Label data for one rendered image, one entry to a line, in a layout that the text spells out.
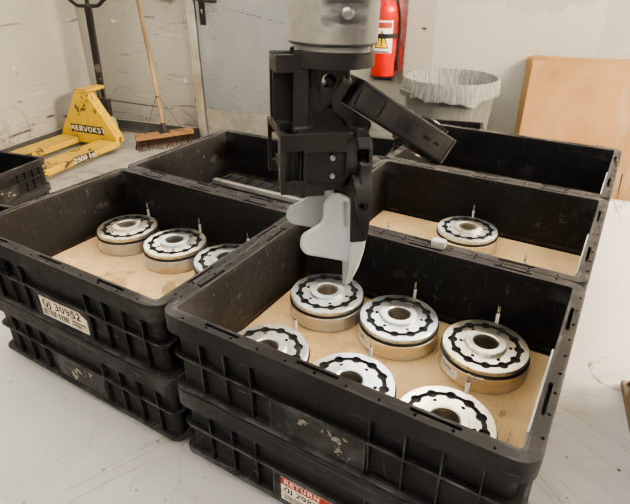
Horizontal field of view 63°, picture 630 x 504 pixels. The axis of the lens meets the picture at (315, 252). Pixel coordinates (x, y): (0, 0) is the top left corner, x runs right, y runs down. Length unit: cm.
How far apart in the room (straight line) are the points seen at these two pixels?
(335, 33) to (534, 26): 318
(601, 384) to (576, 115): 267
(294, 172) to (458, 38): 319
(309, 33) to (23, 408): 67
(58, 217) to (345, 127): 62
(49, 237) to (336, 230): 61
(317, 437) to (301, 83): 34
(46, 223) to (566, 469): 85
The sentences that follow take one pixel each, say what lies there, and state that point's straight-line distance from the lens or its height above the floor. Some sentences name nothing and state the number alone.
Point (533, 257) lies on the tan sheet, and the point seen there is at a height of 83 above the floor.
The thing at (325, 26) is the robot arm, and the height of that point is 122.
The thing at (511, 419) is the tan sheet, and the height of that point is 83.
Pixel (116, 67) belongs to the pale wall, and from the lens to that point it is 478.
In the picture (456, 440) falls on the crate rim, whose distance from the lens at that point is 46.
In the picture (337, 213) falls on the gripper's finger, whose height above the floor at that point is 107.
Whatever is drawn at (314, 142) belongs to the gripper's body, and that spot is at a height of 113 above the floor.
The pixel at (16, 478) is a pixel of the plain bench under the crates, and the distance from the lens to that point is 80.
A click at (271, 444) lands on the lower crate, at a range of 60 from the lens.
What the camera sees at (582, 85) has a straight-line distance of 347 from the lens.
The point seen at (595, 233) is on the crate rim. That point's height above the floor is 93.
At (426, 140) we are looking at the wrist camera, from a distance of 48.
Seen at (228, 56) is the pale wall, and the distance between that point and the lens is 412.
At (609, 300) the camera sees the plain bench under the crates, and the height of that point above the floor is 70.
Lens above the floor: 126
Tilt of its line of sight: 29 degrees down
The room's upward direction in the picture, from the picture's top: straight up
